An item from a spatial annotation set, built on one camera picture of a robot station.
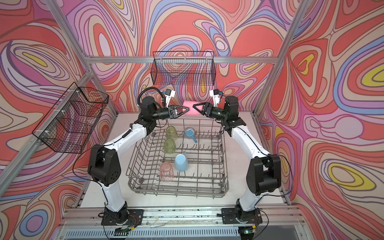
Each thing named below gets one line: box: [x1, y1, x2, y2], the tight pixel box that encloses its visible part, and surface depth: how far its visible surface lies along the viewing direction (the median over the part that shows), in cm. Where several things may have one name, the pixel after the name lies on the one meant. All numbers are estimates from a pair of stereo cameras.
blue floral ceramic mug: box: [183, 127, 198, 143], surface depth 90 cm
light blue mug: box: [174, 151, 189, 172], surface depth 81 cm
